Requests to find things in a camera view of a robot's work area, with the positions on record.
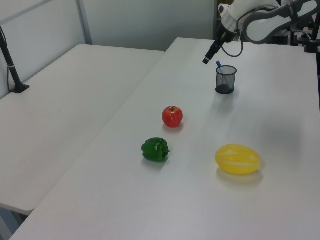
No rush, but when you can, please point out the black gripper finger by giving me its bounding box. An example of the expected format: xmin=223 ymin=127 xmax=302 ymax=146
xmin=202 ymin=45 xmax=219 ymax=65
xmin=209 ymin=47 xmax=223 ymax=62

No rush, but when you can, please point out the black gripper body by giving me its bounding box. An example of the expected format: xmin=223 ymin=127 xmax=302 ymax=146
xmin=213 ymin=23 xmax=237 ymax=50

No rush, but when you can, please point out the blue and white marker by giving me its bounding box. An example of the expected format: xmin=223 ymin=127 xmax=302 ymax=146
xmin=215 ymin=59 xmax=230 ymax=86

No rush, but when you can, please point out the black mesh pen cup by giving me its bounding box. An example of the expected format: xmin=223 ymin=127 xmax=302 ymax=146
xmin=215 ymin=65 xmax=238 ymax=95

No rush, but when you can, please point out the black electronics box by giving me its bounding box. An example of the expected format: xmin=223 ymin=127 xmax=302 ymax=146
xmin=271 ymin=29 xmax=293 ymax=46

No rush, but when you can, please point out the red apple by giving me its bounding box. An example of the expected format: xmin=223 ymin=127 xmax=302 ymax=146
xmin=162 ymin=105 xmax=184 ymax=129

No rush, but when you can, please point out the yellow striped melon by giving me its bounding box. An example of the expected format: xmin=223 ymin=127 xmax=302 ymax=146
xmin=214 ymin=143 xmax=263 ymax=176

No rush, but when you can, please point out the green bell pepper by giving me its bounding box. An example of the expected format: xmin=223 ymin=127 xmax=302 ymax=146
xmin=141 ymin=137 xmax=171 ymax=163

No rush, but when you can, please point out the white adjoining table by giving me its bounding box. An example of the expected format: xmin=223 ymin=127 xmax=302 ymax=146
xmin=0 ymin=44 xmax=166 ymax=216

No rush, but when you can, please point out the black pole stand with base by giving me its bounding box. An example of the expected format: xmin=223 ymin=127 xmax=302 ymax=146
xmin=0 ymin=24 xmax=31 ymax=94

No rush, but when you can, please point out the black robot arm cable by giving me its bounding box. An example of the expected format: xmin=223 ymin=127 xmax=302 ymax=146
xmin=221 ymin=6 xmax=278 ymax=58

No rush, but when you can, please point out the black clamp camera stand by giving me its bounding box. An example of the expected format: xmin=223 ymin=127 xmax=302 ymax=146
xmin=303 ymin=14 xmax=320 ymax=54

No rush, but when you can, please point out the thin black cable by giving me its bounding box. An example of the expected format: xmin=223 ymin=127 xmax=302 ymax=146
xmin=6 ymin=67 xmax=13 ymax=92

